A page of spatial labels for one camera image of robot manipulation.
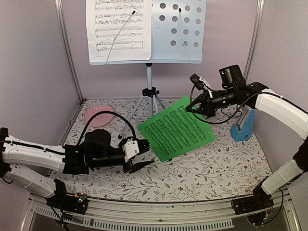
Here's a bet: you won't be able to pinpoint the aluminium frame post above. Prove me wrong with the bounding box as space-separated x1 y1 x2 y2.
244 0 265 80
54 0 84 104

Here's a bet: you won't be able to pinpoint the front aluminium rail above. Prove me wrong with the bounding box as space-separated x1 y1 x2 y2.
21 189 302 231

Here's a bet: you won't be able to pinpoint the blue metronome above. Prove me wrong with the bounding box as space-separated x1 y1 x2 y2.
230 106 256 142

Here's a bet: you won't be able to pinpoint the pink plate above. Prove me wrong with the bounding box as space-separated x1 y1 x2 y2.
84 105 114 128

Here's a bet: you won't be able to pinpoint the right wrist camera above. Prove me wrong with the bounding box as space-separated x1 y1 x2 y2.
190 74 213 98

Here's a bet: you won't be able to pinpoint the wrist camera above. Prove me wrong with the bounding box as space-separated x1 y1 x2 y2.
190 74 213 98
119 137 150 163

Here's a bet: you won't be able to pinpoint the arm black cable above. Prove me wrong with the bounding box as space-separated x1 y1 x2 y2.
190 84 282 125
76 111 136 147

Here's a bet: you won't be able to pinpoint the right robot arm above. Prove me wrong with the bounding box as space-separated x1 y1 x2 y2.
186 64 308 210

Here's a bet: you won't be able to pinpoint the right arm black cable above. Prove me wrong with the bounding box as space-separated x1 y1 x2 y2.
190 84 282 125

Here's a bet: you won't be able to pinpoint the light blue music stand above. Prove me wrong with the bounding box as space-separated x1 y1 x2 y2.
89 0 207 140

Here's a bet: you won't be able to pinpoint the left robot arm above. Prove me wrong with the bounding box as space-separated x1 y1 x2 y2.
0 128 153 209

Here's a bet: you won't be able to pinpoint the white sheet music page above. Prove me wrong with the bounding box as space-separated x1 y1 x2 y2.
86 0 153 65

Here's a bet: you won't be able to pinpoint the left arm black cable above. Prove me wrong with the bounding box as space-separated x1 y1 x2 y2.
76 111 136 147

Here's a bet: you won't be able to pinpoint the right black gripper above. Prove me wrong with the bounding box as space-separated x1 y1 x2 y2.
186 87 237 117

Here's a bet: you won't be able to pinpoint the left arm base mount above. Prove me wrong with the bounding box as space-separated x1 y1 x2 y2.
46 193 89 215

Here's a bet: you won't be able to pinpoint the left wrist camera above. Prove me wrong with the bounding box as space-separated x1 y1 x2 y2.
119 137 150 163

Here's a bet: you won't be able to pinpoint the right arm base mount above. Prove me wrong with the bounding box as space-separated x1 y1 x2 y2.
231 195 274 226

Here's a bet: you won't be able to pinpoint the right aluminium frame post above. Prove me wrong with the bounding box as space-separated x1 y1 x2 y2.
244 0 265 80

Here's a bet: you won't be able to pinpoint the left aluminium frame post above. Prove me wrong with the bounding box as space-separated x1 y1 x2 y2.
54 0 84 104

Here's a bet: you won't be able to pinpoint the green paper sheet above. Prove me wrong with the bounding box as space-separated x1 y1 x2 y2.
137 96 216 162

